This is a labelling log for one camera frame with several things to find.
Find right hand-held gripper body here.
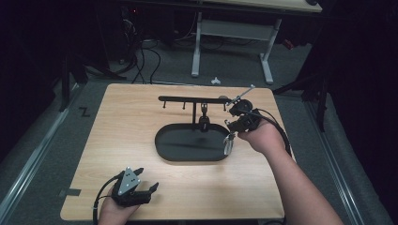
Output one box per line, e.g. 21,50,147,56
225,83,263,133

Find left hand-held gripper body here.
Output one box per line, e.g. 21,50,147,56
110,166,152,208

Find black key rack with tray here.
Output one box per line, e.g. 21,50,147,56
154,95,235,163

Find person's left hand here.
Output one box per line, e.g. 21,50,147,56
98,187,139,225

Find person's right hand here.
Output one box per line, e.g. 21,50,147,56
237,118,288,158

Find grey tape strip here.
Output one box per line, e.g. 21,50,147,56
58,187,83,198

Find black metal stand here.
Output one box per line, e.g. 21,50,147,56
272,59,334,133
57,51,128,113

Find small red thing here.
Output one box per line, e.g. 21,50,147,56
283,38,296,52

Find white-legged desk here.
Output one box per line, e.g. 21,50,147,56
190,0,323,85

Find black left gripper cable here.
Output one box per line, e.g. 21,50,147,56
92,173,122,225

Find metal floor rail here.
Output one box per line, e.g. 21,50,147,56
0,83,81,221
303,98,367,225

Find black floor cables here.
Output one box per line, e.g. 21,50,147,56
118,7,162,85

